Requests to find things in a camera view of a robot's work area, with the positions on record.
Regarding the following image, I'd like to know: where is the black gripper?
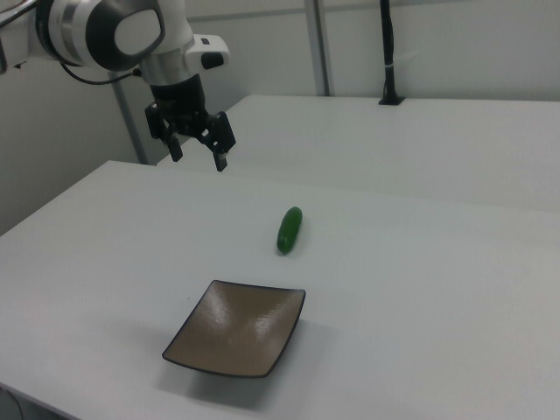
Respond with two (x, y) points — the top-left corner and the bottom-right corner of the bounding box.
(144, 74), (238, 173)

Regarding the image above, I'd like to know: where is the green cucumber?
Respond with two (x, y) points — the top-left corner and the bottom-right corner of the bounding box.
(276, 206), (304, 256)

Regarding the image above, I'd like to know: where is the square brown ceramic plate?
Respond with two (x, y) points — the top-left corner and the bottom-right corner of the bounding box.
(161, 279), (307, 380)

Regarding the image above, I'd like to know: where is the black pole with base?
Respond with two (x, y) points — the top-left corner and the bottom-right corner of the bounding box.
(377, 0), (406, 107)

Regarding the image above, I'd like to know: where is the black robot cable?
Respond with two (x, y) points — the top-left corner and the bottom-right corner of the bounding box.
(58, 59), (144, 86)

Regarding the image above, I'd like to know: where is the thin dark floor cable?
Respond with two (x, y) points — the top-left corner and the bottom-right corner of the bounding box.
(0, 385), (25, 420)

